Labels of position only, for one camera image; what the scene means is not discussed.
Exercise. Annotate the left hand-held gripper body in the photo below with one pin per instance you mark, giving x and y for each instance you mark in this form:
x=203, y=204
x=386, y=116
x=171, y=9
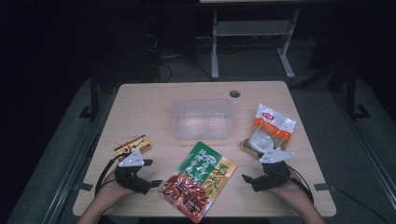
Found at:
x=130, y=179

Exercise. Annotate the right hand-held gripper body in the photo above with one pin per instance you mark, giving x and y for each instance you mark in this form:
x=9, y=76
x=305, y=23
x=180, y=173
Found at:
x=274, y=175

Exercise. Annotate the small yellow red snack box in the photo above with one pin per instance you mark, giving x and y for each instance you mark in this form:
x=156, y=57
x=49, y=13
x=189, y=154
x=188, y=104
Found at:
x=134, y=144

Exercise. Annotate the green and red snack bag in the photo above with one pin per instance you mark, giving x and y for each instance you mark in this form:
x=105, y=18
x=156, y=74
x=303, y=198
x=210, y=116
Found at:
x=199, y=177

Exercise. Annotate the white and orange snack bag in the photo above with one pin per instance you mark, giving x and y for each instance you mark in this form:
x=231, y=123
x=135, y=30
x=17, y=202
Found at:
x=274, y=126

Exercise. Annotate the clear plastic container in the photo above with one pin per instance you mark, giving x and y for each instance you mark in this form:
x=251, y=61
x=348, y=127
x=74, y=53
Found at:
x=202, y=119

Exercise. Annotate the person's left hand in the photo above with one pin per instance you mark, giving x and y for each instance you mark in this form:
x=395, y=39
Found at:
x=112, y=189

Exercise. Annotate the person's right hand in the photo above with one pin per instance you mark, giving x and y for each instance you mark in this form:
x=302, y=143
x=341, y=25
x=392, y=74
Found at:
x=292, y=191

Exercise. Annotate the grey tape strip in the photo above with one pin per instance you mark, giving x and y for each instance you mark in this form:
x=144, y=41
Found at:
x=323, y=187
x=84, y=187

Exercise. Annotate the black metal stand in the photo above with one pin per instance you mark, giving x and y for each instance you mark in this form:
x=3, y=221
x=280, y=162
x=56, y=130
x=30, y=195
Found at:
x=93, y=96
x=351, y=96

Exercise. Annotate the grey metal floor rail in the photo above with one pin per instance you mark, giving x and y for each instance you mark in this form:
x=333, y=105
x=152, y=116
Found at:
x=370, y=155
x=71, y=174

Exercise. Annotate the white metal stand frame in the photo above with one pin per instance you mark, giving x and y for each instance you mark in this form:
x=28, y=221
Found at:
x=253, y=28

